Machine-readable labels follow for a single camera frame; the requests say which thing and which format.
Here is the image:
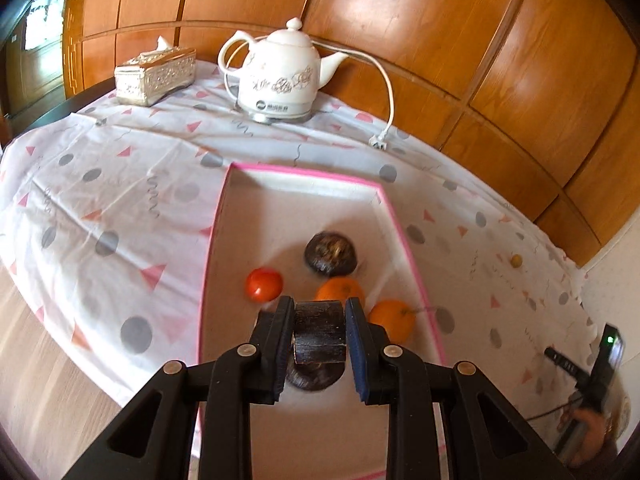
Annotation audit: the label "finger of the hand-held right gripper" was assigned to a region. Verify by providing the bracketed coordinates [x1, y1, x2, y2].
[544, 346, 585, 381]

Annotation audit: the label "ornate silver tissue box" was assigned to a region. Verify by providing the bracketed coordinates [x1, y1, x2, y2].
[114, 36, 197, 107]

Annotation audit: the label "red tomato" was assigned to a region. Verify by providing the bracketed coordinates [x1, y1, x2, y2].
[244, 267, 283, 304]

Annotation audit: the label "person's right hand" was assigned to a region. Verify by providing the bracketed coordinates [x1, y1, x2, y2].
[570, 402, 623, 468]

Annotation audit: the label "small orange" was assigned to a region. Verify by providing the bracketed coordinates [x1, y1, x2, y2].
[314, 276, 367, 313]

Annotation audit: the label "pink-rimmed tray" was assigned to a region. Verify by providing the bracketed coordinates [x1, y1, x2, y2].
[197, 162, 448, 480]

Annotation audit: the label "thin black cable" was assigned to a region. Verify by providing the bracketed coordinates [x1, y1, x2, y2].
[525, 394, 583, 421]

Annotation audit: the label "white patterned tablecloth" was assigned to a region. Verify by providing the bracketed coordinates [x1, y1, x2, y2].
[0, 57, 608, 411]

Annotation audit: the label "dark wooden table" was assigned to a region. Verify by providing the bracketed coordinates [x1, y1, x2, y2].
[0, 74, 118, 153]

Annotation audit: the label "large dark log piece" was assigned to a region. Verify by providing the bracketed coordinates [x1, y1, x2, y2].
[292, 300, 348, 365]

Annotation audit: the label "kettle power base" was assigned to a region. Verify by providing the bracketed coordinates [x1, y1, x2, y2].
[235, 104, 314, 125]

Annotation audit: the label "white ceramic electric kettle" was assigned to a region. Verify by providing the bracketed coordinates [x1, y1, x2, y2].
[217, 17, 351, 116]

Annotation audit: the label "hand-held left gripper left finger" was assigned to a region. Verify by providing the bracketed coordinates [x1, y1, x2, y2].
[62, 295, 296, 480]

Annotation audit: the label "white power cord with plug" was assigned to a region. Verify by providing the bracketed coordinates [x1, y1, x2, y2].
[222, 42, 397, 152]

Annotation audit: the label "large orange with stem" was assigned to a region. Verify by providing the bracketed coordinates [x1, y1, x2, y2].
[367, 299, 417, 346]

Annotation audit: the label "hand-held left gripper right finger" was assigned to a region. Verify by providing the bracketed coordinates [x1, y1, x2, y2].
[345, 297, 576, 480]

